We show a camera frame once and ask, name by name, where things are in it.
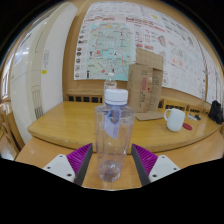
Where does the brown cardboard box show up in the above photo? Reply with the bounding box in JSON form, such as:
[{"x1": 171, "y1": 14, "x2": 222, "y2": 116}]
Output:
[{"x1": 126, "y1": 47, "x2": 165, "y2": 122}]

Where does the clear white-capped water bottle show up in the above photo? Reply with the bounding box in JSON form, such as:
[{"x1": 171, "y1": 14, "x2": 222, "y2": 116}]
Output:
[{"x1": 94, "y1": 88, "x2": 137, "y2": 184}]

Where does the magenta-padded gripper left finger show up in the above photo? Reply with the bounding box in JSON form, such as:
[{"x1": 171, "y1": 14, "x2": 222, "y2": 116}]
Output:
[{"x1": 43, "y1": 143, "x2": 94, "y2": 187}]

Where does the wooden slotted wall ledge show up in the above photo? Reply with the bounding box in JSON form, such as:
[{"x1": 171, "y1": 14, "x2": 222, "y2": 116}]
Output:
[{"x1": 63, "y1": 88, "x2": 211, "y2": 114}]

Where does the large printed wall poster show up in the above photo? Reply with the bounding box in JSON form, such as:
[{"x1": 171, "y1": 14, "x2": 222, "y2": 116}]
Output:
[{"x1": 73, "y1": 1, "x2": 224, "y2": 104}]

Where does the small red-labelled water bottle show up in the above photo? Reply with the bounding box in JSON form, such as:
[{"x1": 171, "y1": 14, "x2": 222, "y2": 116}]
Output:
[{"x1": 103, "y1": 72, "x2": 118, "y2": 92}]

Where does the white mug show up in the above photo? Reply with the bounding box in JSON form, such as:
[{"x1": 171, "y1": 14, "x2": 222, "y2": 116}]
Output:
[{"x1": 163, "y1": 107, "x2": 186, "y2": 133}]

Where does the black bag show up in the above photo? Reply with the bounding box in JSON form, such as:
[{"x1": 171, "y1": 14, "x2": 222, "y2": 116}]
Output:
[{"x1": 208, "y1": 99, "x2": 224, "y2": 125}]

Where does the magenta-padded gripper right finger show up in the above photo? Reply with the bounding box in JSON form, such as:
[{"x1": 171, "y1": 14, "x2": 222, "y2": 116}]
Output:
[{"x1": 130, "y1": 143, "x2": 181, "y2": 187}]

